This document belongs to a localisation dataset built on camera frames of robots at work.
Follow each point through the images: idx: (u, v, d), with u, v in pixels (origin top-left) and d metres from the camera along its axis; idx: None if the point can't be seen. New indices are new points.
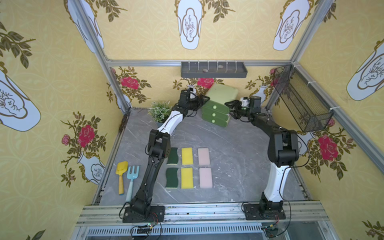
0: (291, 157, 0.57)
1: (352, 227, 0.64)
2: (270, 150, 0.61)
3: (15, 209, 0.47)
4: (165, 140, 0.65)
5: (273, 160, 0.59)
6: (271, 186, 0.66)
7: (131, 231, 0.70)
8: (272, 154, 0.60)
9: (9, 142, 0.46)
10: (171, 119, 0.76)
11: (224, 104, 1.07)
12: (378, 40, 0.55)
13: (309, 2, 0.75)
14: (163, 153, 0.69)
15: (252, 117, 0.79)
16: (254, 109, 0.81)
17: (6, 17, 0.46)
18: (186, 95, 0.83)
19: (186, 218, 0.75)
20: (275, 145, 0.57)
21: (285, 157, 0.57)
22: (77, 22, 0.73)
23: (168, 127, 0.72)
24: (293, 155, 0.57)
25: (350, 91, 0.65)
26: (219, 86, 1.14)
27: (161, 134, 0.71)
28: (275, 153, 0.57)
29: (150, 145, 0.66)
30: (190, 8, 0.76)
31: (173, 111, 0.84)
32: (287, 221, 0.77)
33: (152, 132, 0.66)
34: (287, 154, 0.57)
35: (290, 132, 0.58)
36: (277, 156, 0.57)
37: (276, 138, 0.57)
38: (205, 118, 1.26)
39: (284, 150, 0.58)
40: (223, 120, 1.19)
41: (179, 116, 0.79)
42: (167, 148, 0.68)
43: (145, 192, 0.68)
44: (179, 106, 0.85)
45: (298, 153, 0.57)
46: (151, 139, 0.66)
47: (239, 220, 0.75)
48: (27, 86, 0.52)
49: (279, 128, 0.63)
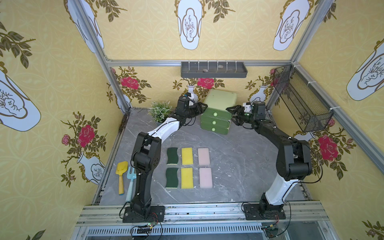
0: (304, 172, 0.51)
1: (352, 228, 0.64)
2: (279, 164, 0.55)
3: (15, 209, 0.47)
4: (154, 146, 0.55)
5: (283, 174, 0.53)
6: (275, 191, 0.63)
7: (131, 231, 0.70)
8: (282, 169, 0.53)
9: (9, 142, 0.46)
10: (165, 126, 0.65)
11: (225, 110, 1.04)
12: (377, 40, 0.55)
13: (309, 2, 0.75)
14: (150, 164, 0.56)
15: (256, 124, 0.73)
16: (258, 115, 0.75)
17: (5, 17, 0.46)
18: (185, 102, 0.74)
19: (186, 218, 0.75)
20: (285, 159, 0.51)
21: (296, 172, 0.51)
22: (77, 22, 0.73)
23: (159, 131, 0.61)
24: (306, 169, 0.51)
25: (350, 90, 0.65)
26: (216, 91, 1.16)
27: (151, 139, 0.59)
28: (286, 167, 0.51)
29: (135, 152, 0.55)
30: (190, 8, 0.76)
31: (168, 118, 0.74)
32: (286, 221, 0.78)
33: (141, 136, 0.57)
34: (299, 169, 0.51)
35: (301, 143, 0.52)
36: (287, 170, 0.50)
37: (286, 150, 0.51)
38: (204, 126, 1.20)
39: (295, 164, 0.51)
40: (223, 128, 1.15)
41: (174, 124, 0.68)
42: (155, 157, 0.55)
43: (141, 199, 0.64)
44: (176, 113, 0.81)
45: (311, 167, 0.51)
46: (139, 145, 0.57)
47: (239, 220, 0.75)
48: (27, 86, 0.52)
49: (287, 137, 0.57)
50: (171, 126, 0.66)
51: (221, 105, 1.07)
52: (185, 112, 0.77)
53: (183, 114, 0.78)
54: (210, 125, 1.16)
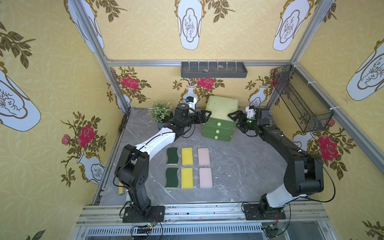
0: (315, 189, 0.46)
1: (352, 227, 0.64)
2: (287, 179, 0.51)
3: (15, 209, 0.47)
4: (140, 162, 0.48)
5: (292, 190, 0.49)
6: (277, 197, 0.62)
7: (131, 231, 0.70)
8: (291, 185, 0.49)
9: (9, 142, 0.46)
10: (156, 137, 0.58)
11: (228, 117, 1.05)
12: (377, 40, 0.55)
13: (309, 2, 0.75)
14: (134, 182, 0.48)
15: (261, 130, 0.68)
16: (262, 121, 0.70)
17: (5, 17, 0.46)
18: (183, 111, 0.65)
19: (186, 218, 0.75)
20: (295, 176, 0.47)
21: (306, 189, 0.46)
22: (77, 22, 0.73)
23: (149, 145, 0.54)
24: (316, 185, 0.47)
25: (350, 90, 0.65)
26: (217, 98, 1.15)
27: (138, 153, 0.52)
28: (296, 184, 0.47)
29: (119, 168, 0.50)
30: (191, 8, 0.76)
31: (163, 129, 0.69)
32: (286, 221, 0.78)
33: (127, 150, 0.50)
34: (309, 186, 0.47)
35: (312, 158, 0.48)
36: (297, 188, 0.46)
37: (296, 166, 0.46)
38: (206, 135, 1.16)
39: (305, 180, 0.46)
40: (227, 135, 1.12)
41: (168, 136, 0.61)
42: (141, 174, 0.48)
43: (138, 206, 0.63)
44: (173, 123, 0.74)
45: (321, 183, 0.47)
46: (124, 160, 0.50)
47: (239, 220, 0.75)
48: (27, 86, 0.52)
49: (297, 150, 0.52)
50: (163, 140, 0.58)
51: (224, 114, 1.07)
52: (184, 121, 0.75)
53: (180, 123, 0.70)
54: (213, 133, 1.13)
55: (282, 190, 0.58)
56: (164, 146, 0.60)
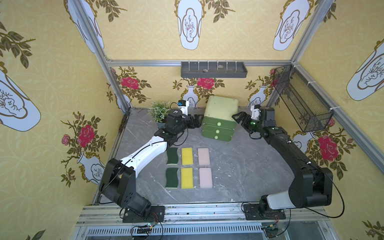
0: (322, 202, 0.44)
1: (351, 227, 0.64)
2: (294, 191, 0.48)
3: (15, 209, 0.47)
4: (125, 179, 0.44)
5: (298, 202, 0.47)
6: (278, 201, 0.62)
7: (131, 231, 0.70)
8: (297, 198, 0.47)
9: (9, 142, 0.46)
10: (145, 149, 0.54)
11: (229, 119, 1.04)
12: (378, 40, 0.55)
13: (309, 2, 0.75)
14: (120, 200, 0.45)
15: (266, 132, 0.63)
16: (267, 123, 0.66)
17: (5, 17, 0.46)
18: (175, 117, 0.61)
19: (186, 218, 0.75)
20: (304, 192, 0.44)
21: (314, 203, 0.44)
22: (77, 22, 0.73)
23: (136, 158, 0.49)
24: (323, 199, 0.44)
25: (350, 90, 0.65)
26: (216, 98, 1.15)
27: (125, 168, 0.48)
28: (304, 199, 0.44)
29: (104, 184, 0.47)
30: (191, 8, 0.76)
31: (154, 138, 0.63)
32: (287, 221, 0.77)
33: (111, 165, 0.46)
34: (317, 200, 0.44)
35: (322, 171, 0.45)
36: (304, 203, 0.44)
37: (306, 182, 0.43)
38: (206, 135, 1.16)
39: (313, 194, 0.44)
40: (227, 135, 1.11)
41: (159, 145, 0.57)
42: (127, 191, 0.44)
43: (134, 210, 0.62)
44: (165, 130, 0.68)
45: (329, 197, 0.44)
46: (109, 176, 0.46)
47: (239, 220, 0.75)
48: (27, 86, 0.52)
49: (306, 161, 0.48)
50: (154, 151, 0.54)
51: (224, 114, 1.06)
52: (177, 127, 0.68)
53: (173, 131, 0.66)
54: (213, 133, 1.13)
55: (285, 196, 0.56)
56: (155, 156, 0.56)
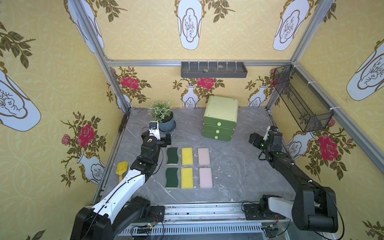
0: (327, 228, 0.42)
1: (352, 227, 0.64)
2: (296, 212, 0.47)
3: (15, 209, 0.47)
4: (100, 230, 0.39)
5: (301, 224, 0.45)
6: (279, 207, 0.61)
7: (131, 231, 0.70)
8: (300, 218, 0.45)
9: (9, 142, 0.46)
10: (121, 188, 0.50)
11: (229, 120, 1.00)
12: (378, 40, 0.55)
13: (309, 2, 0.75)
14: None
15: (271, 156, 0.66)
16: (273, 146, 0.68)
17: (5, 17, 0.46)
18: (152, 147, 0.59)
19: (186, 218, 0.75)
20: (305, 209, 0.43)
21: (318, 225, 0.42)
22: (77, 22, 0.73)
23: (111, 202, 0.45)
24: (328, 224, 0.42)
25: (350, 90, 0.65)
26: (217, 98, 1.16)
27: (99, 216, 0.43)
28: (305, 218, 0.43)
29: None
30: (191, 8, 0.76)
31: (131, 172, 0.56)
32: (287, 221, 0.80)
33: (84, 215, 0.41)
34: (321, 224, 0.42)
35: (324, 191, 0.44)
36: (306, 222, 0.42)
37: (306, 198, 0.43)
38: (206, 135, 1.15)
39: (316, 215, 0.42)
40: (227, 135, 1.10)
41: (137, 180, 0.54)
42: None
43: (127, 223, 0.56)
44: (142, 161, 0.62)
45: (336, 222, 0.42)
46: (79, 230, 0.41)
47: (239, 220, 0.75)
48: (27, 86, 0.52)
49: (308, 180, 0.49)
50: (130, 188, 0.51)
51: (224, 114, 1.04)
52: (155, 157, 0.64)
53: (150, 160, 0.63)
54: (212, 132, 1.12)
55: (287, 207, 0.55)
56: (133, 192, 0.53)
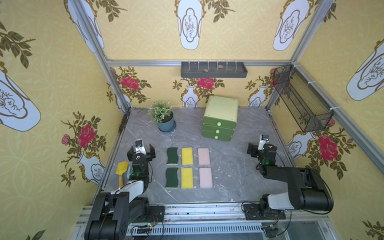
0: (321, 205, 0.44)
1: (352, 227, 0.64)
2: (291, 196, 0.50)
3: (15, 209, 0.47)
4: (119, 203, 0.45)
5: (297, 206, 0.47)
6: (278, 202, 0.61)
7: (131, 231, 0.70)
8: (295, 198, 0.47)
9: (9, 142, 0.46)
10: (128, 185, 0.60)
11: (229, 119, 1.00)
12: (378, 40, 0.55)
13: (309, 2, 0.75)
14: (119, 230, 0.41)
15: (263, 170, 0.72)
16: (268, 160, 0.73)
17: (5, 17, 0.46)
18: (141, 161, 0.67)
19: (186, 218, 0.75)
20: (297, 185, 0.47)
21: (313, 203, 0.44)
22: (77, 22, 0.73)
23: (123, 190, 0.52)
24: (322, 199, 0.44)
25: (350, 90, 0.65)
26: (217, 98, 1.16)
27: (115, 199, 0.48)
28: (300, 197, 0.45)
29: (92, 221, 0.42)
30: (191, 8, 0.76)
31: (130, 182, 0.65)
32: (287, 221, 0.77)
33: (103, 198, 0.46)
34: (315, 199, 0.44)
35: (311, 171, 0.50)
36: (302, 201, 0.44)
37: None
38: (207, 134, 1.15)
39: (310, 193, 0.46)
40: (227, 135, 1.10)
41: (138, 184, 0.61)
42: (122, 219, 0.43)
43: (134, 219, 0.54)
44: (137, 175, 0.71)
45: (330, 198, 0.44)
46: (100, 210, 0.44)
47: (239, 220, 0.75)
48: (27, 86, 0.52)
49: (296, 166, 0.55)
50: (136, 187, 0.58)
51: (225, 114, 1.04)
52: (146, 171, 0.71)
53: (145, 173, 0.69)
54: (213, 133, 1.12)
55: (285, 197, 0.57)
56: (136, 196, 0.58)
